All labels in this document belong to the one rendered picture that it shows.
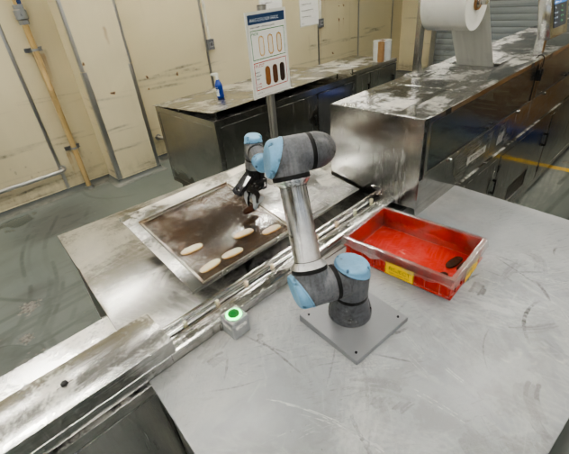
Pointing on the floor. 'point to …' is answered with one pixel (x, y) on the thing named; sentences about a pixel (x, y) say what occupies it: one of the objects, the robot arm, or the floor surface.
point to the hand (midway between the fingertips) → (250, 206)
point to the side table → (408, 357)
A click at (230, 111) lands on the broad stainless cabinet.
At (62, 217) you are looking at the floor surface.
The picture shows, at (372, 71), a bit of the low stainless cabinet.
